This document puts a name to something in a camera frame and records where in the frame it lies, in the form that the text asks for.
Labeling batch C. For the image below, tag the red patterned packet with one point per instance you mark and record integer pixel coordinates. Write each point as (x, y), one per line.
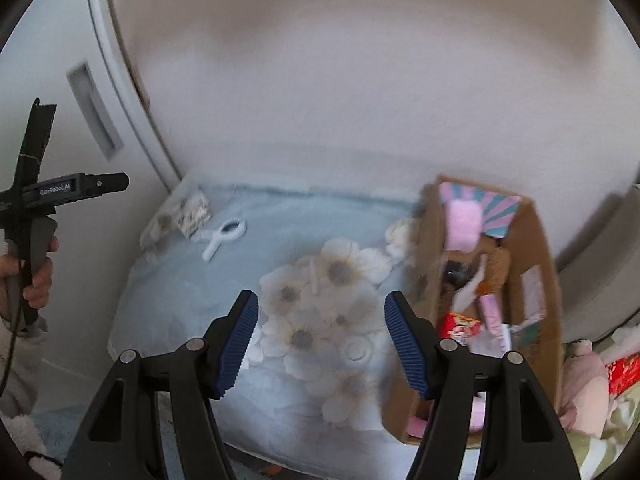
(625, 372)

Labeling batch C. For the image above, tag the pink tube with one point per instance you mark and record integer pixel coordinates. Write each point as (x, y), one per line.
(492, 317)

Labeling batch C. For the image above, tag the white wardrobe door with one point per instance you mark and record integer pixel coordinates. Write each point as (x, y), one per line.
(60, 35)

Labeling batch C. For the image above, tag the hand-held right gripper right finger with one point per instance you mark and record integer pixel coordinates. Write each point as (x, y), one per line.
(406, 345)

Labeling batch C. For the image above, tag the person's left hand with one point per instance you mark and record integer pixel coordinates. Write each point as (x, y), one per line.
(40, 280)

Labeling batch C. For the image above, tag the pink plush toy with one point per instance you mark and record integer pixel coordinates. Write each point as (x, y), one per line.
(585, 385)

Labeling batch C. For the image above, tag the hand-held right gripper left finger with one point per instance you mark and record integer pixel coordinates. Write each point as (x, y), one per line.
(237, 345)

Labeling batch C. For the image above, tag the person's left forearm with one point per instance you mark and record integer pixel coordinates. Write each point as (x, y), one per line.
(22, 360)

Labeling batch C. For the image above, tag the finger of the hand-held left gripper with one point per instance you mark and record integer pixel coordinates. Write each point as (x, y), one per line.
(107, 183)

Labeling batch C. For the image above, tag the pink blue striped card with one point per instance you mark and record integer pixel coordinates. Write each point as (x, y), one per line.
(502, 207)

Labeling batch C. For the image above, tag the red snack packet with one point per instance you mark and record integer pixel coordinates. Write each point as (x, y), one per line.
(460, 330)

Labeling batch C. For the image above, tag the pink fluffy towel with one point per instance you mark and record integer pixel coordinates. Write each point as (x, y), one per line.
(465, 225)
(417, 422)

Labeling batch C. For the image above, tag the light blue floral blanket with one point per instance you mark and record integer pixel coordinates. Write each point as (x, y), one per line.
(175, 310)

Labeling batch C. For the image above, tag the brown cardboard box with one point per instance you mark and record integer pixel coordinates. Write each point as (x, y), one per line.
(542, 340)

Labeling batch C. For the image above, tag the floral patterned packet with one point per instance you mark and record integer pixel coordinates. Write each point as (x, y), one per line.
(192, 215)

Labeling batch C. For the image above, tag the brown plush toy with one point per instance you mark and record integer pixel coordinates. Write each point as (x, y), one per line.
(495, 267)

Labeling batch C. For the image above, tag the black sock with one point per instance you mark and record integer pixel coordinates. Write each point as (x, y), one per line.
(457, 275)

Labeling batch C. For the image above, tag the white fluffy cloth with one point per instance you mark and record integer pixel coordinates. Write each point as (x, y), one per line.
(25, 440)

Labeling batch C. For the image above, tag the white hand mirror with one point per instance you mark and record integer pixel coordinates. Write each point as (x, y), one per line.
(225, 232)

